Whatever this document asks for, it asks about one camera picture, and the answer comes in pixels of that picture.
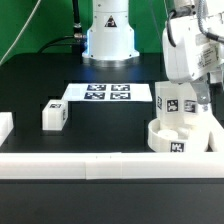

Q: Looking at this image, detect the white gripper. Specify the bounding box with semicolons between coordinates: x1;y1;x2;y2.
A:
162;16;224;105

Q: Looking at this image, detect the white round stool seat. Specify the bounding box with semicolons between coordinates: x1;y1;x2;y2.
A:
148;119;209;153

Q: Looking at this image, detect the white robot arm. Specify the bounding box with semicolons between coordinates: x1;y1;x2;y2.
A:
82;0;224;104

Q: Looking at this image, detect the white AprilTag marker sheet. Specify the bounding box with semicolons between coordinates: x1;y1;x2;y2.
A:
63;83;152;102

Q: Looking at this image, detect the white front fence bar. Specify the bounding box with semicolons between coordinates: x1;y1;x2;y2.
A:
0;152;224;180

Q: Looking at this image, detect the white left fence block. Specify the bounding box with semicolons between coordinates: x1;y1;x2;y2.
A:
0;112;14;147

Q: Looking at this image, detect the black cable horizontal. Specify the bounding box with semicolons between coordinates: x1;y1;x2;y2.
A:
38;33;87;54

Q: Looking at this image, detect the black cable vertical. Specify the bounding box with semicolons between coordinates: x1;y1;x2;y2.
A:
72;0;82;29

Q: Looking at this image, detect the grey thin cable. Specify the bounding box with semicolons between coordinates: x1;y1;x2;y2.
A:
0;0;43;66

